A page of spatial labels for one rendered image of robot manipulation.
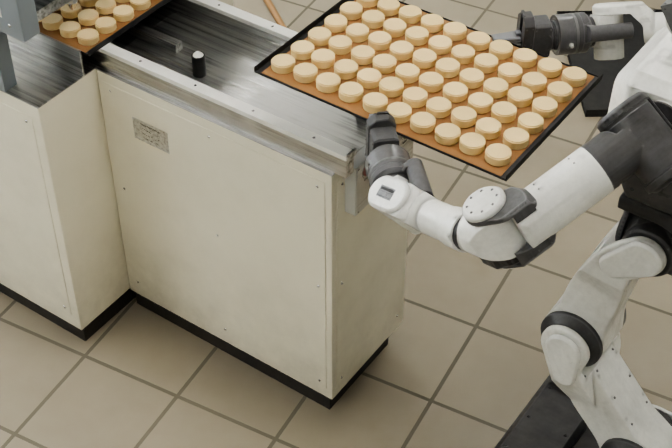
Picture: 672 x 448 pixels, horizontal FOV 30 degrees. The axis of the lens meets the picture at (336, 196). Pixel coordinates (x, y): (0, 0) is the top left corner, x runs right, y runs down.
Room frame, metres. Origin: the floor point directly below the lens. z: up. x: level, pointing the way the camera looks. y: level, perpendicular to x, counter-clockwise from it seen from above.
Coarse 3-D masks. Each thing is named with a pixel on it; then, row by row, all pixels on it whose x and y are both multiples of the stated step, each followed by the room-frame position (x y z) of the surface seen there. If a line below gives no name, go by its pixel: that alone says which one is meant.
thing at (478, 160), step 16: (320, 48) 2.21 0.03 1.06; (352, 48) 2.21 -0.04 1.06; (416, 48) 2.21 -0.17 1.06; (368, 64) 2.15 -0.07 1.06; (288, 80) 2.09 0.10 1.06; (352, 80) 2.09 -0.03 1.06; (448, 80) 2.09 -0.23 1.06; (560, 80) 2.10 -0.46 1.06; (320, 96) 2.04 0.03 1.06; (336, 96) 2.04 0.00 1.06; (400, 96) 2.04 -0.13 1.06; (432, 96) 2.04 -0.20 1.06; (368, 112) 1.99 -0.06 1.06; (416, 112) 1.99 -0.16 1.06; (560, 112) 1.99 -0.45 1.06; (400, 128) 1.93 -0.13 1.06; (464, 128) 1.94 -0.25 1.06; (544, 128) 1.94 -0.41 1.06; (432, 144) 1.89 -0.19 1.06; (528, 144) 1.89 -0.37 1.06; (464, 160) 1.84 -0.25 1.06; (480, 160) 1.84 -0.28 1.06; (512, 160) 1.84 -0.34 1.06
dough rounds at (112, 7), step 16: (80, 0) 2.62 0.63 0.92; (96, 0) 2.62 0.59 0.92; (112, 0) 2.61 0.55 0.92; (128, 0) 2.63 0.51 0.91; (144, 0) 2.61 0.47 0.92; (160, 0) 2.64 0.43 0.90; (48, 16) 2.54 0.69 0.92; (64, 16) 2.56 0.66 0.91; (80, 16) 2.54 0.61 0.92; (96, 16) 2.54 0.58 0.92; (112, 16) 2.57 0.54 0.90; (128, 16) 2.55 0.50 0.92; (48, 32) 2.50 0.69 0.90; (64, 32) 2.48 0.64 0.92; (80, 32) 2.47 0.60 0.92; (96, 32) 2.47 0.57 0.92; (112, 32) 2.50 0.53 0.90; (80, 48) 2.44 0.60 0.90
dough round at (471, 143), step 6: (462, 138) 1.88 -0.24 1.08; (468, 138) 1.88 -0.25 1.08; (474, 138) 1.88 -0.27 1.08; (480, 138) 1.88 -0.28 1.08; (462, 144) 1.86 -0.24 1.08; (468, 144) 1.86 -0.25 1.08; (474, 144) 1.86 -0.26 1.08; (480, 144) 1.86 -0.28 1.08; (462, 150) 1.86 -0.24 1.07; (468, 150) 1.85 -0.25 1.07; (474, 150) 1.85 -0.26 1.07; (480, 150) 1.85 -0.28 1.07
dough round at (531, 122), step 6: (522, 114) 1.95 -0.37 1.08; (528, 114) 1.95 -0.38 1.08; (534, 114) 1.95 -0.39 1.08; (522, 120) 1.94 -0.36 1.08; (528, 120) 1.94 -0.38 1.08; (534, 120) 1.94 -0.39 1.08; (540, 120) 1.94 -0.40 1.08; (522, 126) 1.92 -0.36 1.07; (528, 126) 1.92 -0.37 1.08; (534, 126) 1.92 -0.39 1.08; (540, 126) 1.92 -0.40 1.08; (528, 132) 1.92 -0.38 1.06; (534, 132) 1.92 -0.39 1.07
